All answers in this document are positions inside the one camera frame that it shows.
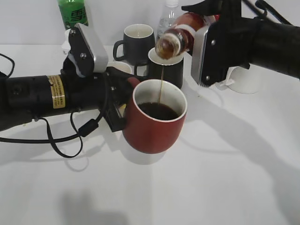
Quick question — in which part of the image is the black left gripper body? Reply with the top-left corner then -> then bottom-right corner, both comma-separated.
104,67 -> 141,132

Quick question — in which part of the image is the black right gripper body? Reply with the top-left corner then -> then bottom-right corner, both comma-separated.
181,0 -> 253,68

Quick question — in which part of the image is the dark red ceramic mug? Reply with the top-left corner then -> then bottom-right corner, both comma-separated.
122,77 -> 188,154

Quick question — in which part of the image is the brown Nescafe coffee bottle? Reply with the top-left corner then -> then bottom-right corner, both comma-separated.
155,12 -> 205,60

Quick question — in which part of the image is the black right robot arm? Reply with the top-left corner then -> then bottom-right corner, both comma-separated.
181,0 -> 300,87

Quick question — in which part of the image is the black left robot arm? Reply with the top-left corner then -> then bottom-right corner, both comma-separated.
0,67 -> 133,132

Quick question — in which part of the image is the yellow paper cup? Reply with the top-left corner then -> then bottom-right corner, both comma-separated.
107,61 -> 132,74

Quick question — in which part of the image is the white ceramic mug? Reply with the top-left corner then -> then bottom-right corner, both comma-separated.
220,65 -> 263,94

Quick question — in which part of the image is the black straight mug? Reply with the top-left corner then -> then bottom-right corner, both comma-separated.
134,47 -> 184,89

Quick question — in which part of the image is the dark grey rounded mug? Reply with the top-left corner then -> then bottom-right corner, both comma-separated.
112,24 -> 155,66

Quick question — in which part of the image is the clear water bottle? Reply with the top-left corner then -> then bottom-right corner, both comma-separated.
156,0 -> 179,40

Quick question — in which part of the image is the green soda bottle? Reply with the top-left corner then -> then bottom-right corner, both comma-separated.
57,0 -> 89,30

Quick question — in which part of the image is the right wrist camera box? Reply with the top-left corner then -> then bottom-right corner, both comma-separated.
191,23 -> 229,88

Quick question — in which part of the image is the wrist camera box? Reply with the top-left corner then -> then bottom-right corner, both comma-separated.
65,23 -> 108,78
191,23 -> 229,88

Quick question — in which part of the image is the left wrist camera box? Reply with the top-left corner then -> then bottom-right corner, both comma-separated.
65,23 -> 108,78

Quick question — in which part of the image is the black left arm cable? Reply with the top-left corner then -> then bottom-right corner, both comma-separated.
0,53 -> 105,158

